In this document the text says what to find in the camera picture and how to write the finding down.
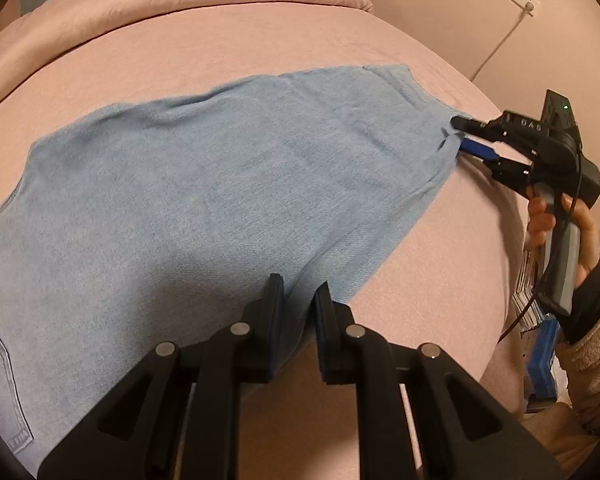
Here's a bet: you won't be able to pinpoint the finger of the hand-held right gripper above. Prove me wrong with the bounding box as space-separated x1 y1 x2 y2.
459 138 505 177
450 115 506 140

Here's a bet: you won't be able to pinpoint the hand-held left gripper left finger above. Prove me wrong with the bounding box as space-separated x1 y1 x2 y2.
37 273 285 480

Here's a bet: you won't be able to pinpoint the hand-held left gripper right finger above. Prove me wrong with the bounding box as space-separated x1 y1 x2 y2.
313 282 564 480

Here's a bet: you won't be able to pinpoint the light blue denim pants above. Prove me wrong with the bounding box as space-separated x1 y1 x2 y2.
0 63 474 479

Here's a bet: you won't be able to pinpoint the person's right hand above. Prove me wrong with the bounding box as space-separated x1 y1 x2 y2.
526 193 600 292

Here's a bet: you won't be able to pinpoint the bed with pink sheet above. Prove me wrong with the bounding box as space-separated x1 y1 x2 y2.
0 4 537 480

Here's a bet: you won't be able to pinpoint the blue box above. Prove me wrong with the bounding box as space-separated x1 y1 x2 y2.
526 316 562 402

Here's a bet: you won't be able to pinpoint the pink duvet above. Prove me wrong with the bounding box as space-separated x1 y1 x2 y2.
0 0 374 127

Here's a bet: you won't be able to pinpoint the white power cable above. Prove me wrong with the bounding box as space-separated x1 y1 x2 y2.
469 2 537 84

